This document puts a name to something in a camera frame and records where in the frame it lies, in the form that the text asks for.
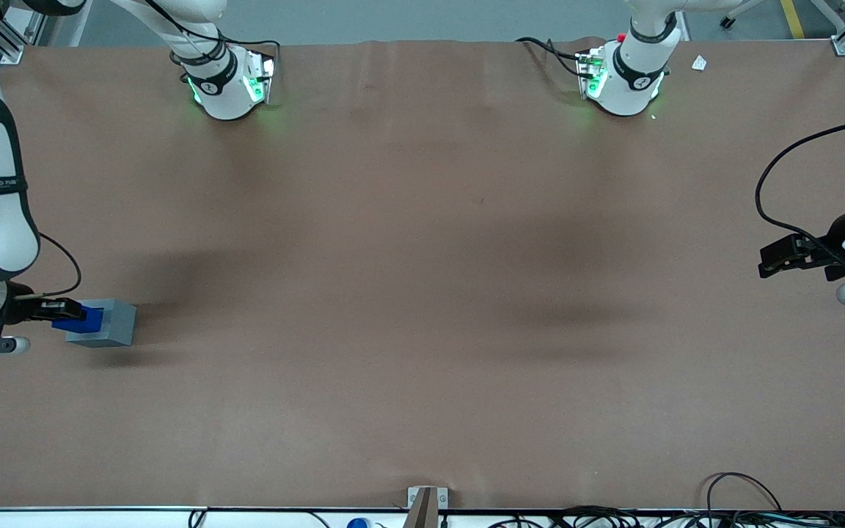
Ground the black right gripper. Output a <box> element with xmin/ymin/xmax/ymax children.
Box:
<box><xmin>0</xmin><ymin>283</ymin><xmax>88</xmax><ymax>329</ymax></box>

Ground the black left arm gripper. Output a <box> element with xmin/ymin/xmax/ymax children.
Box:
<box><xmin>758</xmin><ymin>208</ymin><xmax>845</xmax><ymax>283</ymax></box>

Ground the small blue square part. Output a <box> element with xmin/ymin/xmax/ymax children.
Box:
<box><xmin>52</xmin><ymin>305</ymin><xmax>105</xmax><ymax>335</ymax></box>

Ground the gray square base block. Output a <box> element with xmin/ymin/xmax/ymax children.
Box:
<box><xmin>65</xmin><ymin>298</ymin><xmax>137</xmax><ymax>348</ymax></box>

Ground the brown table cover sheet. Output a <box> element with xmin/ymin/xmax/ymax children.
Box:
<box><xmin>0</xmin><ymin>38</ymin><xmax>845</xmax><ymax>512</ymax></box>

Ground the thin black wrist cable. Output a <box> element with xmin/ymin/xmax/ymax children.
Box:
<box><xmin>32</xmin><ymin>232</ymin><xmax>83</xmax><ymax>299</ymax></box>

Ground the long black looping cable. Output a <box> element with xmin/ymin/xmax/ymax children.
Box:
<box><xmin>755</xmin><ymin>115</ymin><xmax>845</xmax><ymax>254</ymax></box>

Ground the black arched cable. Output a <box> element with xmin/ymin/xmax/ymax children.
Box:
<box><xmin>704</xmin><ymin>472</ymin><xmax>783</xmax><ymax>514</ymax></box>

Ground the black tangled cable bundle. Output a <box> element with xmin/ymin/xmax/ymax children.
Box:
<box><xmin>487</xmin><ymin>505</ymin><xmax>845</xmax><ymax>528</ymax></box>

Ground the black arm base cable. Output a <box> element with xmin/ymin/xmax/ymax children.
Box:
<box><xmin>516</xmin><ymin>37</ymin><xmax>586</xmax><ymax>78</ymax></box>
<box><xmin>170</xmin><ymin>26</ymin><xmax>281</xmax><ymax>68</ymax></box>

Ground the metal table edge bracket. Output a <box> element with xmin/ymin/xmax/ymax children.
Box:
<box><xmin>405</xmin><ymin>485</ymin><xmax>450</xmax><ymax>528</ymax></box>

